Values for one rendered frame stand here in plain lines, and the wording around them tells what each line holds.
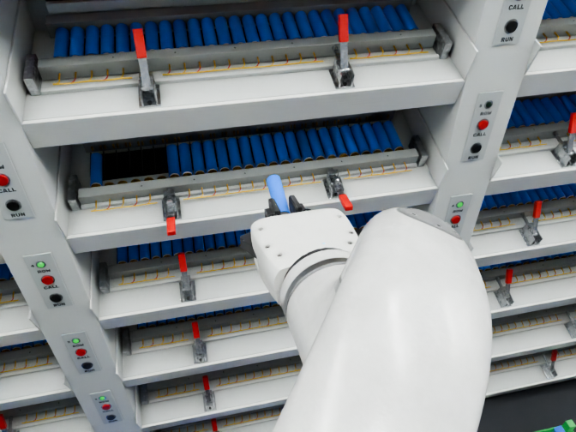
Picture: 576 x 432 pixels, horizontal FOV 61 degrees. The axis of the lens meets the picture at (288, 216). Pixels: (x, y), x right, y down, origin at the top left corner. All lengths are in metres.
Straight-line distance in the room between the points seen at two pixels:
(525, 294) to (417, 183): 0.52
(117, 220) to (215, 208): 0.15
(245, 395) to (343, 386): 1.02
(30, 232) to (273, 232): 0.43
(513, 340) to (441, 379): 1.21
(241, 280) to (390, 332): 0.71
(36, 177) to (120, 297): 0.30
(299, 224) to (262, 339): 0.62
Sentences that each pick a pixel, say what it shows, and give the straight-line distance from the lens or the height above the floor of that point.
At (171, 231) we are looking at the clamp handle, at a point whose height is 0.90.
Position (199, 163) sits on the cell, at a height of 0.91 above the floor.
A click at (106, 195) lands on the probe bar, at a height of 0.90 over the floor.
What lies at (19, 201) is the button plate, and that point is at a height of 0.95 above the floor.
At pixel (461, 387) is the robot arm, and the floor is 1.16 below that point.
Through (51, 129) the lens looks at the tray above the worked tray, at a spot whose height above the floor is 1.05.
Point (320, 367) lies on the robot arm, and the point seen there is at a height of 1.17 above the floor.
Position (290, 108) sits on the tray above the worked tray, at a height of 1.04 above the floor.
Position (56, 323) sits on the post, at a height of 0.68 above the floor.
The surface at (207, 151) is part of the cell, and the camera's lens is 0.84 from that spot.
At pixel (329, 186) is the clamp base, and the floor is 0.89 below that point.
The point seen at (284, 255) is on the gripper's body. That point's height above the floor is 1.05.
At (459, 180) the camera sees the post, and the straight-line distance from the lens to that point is 0.88.
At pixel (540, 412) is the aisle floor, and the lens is 1.71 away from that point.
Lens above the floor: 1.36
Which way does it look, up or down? 40 degrees down
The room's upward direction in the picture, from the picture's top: straight up
